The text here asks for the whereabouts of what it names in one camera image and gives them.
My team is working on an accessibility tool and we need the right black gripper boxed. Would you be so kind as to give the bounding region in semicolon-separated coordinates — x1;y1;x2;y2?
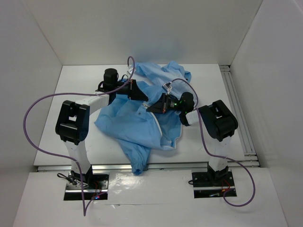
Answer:
147;93;185;114

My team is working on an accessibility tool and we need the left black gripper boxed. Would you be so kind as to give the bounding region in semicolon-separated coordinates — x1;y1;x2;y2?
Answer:
113;79;148;101

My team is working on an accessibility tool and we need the light blue zip jacket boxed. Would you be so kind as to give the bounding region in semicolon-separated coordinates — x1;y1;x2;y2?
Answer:
94;61;192;175

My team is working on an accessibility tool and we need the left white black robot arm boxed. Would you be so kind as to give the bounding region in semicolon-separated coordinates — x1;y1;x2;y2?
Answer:
55;68;148;189

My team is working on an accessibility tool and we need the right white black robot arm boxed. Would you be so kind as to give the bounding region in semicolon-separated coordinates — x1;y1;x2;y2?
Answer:
147;92;238;187

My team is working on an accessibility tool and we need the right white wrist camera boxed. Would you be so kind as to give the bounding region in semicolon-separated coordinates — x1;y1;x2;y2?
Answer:
162;82;172;95

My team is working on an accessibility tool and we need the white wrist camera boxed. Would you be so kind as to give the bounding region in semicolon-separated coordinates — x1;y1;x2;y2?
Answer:
162;82;172;95
127;67;135;76

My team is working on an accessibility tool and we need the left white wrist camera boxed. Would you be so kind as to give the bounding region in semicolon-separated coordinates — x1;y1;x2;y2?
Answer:
127;67;135;76

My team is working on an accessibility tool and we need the front aluminium frame rail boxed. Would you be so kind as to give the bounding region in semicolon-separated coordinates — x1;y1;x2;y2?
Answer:
37;162;207;172

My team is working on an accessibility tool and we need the aluminium frame rail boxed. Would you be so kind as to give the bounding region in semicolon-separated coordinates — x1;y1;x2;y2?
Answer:
37;162;207;172
219;65;260;167

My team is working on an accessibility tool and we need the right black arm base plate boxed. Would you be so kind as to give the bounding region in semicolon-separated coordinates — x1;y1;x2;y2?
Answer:
188;171;235;187

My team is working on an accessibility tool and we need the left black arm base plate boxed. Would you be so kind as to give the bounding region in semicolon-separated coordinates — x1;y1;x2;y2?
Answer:
65;173;109;193

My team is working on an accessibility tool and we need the right aluminium frame rail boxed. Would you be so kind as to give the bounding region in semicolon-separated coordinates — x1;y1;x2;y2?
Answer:
219;65;260;167

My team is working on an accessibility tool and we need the black cable at left base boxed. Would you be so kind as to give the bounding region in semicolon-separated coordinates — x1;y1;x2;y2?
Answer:
57;172;81;187

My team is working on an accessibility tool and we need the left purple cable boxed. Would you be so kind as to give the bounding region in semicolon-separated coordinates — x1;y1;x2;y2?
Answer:
23;56;137;216

